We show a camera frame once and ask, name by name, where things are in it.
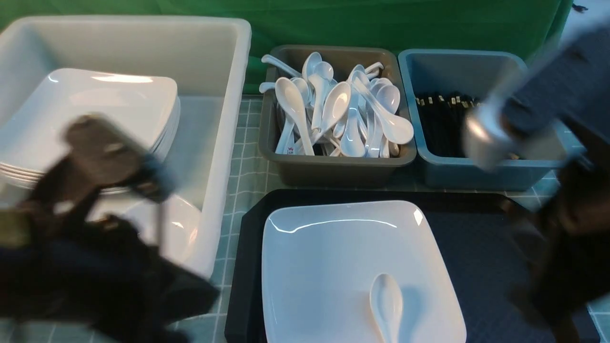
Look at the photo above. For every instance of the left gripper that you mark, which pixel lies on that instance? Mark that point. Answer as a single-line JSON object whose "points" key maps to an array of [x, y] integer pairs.
{"points": [[58, 266]]}

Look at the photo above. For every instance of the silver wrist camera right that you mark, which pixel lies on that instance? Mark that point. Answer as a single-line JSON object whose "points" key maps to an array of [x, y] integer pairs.
{"points": [[489, 144]]}

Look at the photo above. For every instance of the blue chopstick bin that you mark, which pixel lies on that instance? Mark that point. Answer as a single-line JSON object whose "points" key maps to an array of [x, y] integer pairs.
{"points": [[475, 73]]}

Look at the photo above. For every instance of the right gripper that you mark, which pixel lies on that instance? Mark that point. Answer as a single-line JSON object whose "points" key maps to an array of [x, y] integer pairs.
{"points": [[566, 242]]}

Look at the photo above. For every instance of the white spoon centre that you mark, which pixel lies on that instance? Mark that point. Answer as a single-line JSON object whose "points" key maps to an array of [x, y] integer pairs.
{"points": [[336, 105]]}

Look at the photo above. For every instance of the bundle of black chopsticks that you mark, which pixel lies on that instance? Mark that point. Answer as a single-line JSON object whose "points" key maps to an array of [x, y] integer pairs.
{"points": [[442, 118]]}

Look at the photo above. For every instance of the white square rice plate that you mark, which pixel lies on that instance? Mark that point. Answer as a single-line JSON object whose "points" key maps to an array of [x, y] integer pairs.
{"points": [[319, 262]]}

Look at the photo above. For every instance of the large white plastic tub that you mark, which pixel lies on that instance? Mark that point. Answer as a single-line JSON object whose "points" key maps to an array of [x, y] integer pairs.
{"points": [[205, 56]]}

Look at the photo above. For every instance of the stack of white square plates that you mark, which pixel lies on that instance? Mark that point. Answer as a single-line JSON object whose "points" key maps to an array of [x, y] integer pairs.
{"points": [[145, 107]]}

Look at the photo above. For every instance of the black serving tray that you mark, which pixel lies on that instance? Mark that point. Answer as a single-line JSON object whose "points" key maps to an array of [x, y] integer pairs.
{"points": [[472, 233]]}

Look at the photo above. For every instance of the white ceramic spoon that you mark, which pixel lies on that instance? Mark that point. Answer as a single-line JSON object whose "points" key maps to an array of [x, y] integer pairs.
{"points": [[386, 304]]}

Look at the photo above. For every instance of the white spoon front left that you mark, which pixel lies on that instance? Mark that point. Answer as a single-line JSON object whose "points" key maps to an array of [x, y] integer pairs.
{"points": [[292, 96]]}

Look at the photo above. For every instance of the white spoon long right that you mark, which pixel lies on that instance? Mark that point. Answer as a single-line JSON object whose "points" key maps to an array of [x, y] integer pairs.
{"points": [[396, 128]]}

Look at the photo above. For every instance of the small white bowl in tub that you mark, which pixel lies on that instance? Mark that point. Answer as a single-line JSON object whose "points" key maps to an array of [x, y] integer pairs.
{"points": [[180, 237]]}

